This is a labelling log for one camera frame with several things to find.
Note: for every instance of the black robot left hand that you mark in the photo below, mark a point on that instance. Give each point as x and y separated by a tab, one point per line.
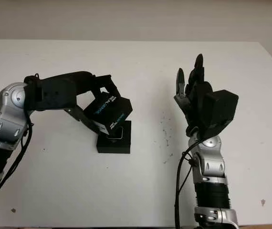
86	81

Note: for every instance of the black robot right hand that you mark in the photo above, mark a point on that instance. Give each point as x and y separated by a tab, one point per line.
196	105

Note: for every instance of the black RealSense box lid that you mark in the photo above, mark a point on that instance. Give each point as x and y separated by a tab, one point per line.
109	107

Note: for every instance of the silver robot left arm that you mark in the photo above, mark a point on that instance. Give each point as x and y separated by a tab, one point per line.
4	114

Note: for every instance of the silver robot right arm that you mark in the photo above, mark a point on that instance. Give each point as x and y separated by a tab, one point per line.
212	171

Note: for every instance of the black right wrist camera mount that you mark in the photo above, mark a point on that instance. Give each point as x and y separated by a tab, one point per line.
222	109

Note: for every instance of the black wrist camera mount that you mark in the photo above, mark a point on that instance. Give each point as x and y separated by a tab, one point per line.
222	109
52	95

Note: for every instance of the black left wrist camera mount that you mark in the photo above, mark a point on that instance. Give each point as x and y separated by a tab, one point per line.
52	95

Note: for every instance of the black camera box base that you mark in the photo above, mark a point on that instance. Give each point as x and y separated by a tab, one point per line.
114	146

